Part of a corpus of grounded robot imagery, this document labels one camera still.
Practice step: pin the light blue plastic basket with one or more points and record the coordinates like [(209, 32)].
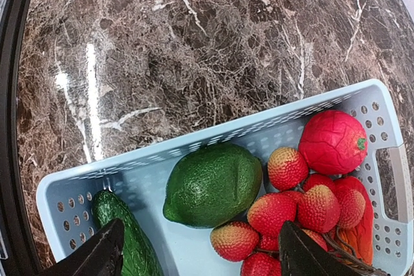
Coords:
[(139, 178)]

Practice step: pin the black front table rail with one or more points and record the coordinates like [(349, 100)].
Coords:
[(17, 244)]

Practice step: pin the green toy lime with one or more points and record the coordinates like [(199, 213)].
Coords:
[(213, 185)]

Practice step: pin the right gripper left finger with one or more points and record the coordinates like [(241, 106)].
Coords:
[(100, 255)]

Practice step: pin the red lychee bunch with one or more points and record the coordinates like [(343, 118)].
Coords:
[(311, 201)]

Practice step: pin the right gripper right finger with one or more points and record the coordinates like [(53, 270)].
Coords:
[(301, 255)]

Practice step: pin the green toy cucumber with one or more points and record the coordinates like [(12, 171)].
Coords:
[(138, 254)]

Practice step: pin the red orange toy pepper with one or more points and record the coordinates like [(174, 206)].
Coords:
[(361, 236)]

